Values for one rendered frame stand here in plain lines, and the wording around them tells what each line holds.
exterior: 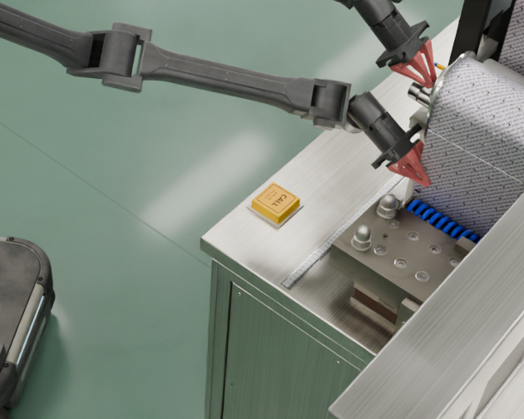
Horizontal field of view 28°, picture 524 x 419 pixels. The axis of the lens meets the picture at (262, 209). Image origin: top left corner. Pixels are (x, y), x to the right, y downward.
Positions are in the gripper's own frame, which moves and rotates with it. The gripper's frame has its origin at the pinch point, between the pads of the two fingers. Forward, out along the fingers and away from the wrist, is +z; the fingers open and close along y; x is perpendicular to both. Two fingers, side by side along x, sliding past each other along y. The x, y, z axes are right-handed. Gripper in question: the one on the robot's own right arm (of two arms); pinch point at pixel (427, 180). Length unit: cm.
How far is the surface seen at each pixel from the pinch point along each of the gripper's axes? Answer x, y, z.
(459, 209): 1.9, 0.3, 7.6
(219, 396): -72, 26, 11
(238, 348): -50, 26, 3
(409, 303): 0.1, 21.2, 12.7
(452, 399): 69, 74, 6
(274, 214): -25.3, 13.4, -13.3
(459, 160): 10.3, 0.3, 0.1
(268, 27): -158, -128, -62
